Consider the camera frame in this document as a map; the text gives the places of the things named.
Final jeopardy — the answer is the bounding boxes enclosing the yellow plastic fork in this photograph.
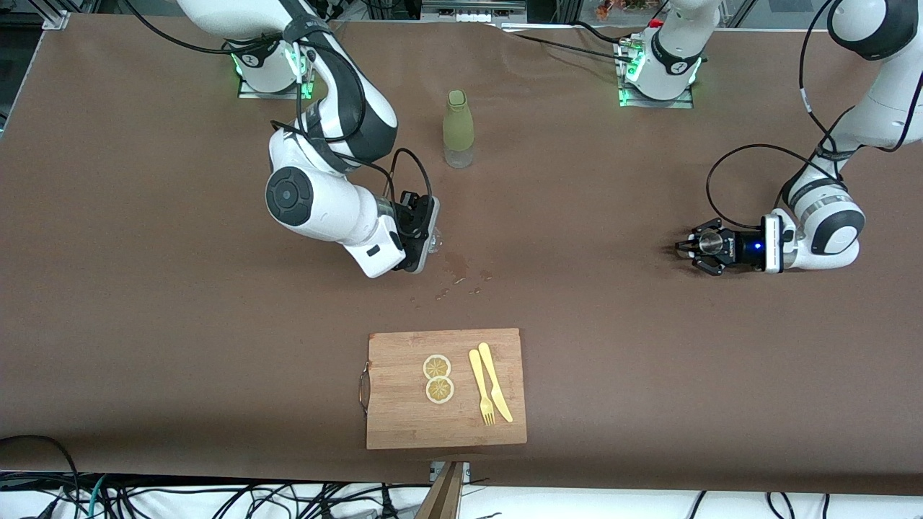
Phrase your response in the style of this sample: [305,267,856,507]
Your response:
[469,349,496,427]

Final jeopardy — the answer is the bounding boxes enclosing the brown table cover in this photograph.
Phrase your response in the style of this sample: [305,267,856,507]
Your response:
[0,13,923,498]

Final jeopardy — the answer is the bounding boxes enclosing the aluminium frame profile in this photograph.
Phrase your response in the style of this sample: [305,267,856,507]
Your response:
[40,0,73,31]

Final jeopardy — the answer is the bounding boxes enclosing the spilled liquid drops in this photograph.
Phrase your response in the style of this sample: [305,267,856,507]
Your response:
[411,249,495,309]

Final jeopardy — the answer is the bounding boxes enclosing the grey power strip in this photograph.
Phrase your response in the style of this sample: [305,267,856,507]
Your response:
[422,0,527,24]

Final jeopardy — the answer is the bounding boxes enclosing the green sleeved glass bottle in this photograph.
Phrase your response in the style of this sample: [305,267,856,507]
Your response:
[443,89,475,169]

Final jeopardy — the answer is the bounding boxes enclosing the teal cable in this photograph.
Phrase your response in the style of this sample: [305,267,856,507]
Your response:
[87,474,109,519]

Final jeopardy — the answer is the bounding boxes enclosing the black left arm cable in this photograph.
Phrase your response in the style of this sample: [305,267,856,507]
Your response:
[705,0,859,231]

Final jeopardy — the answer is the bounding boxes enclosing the wooden board with metal handle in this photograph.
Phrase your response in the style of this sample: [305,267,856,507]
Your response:
[359,328,528,451]

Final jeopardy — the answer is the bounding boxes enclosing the yellow plastic knife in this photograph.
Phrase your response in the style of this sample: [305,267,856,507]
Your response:
[478,342,514,423]

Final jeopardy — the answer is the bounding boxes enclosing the camera mounting pole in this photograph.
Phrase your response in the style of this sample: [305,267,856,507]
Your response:
[417,461,466,519]

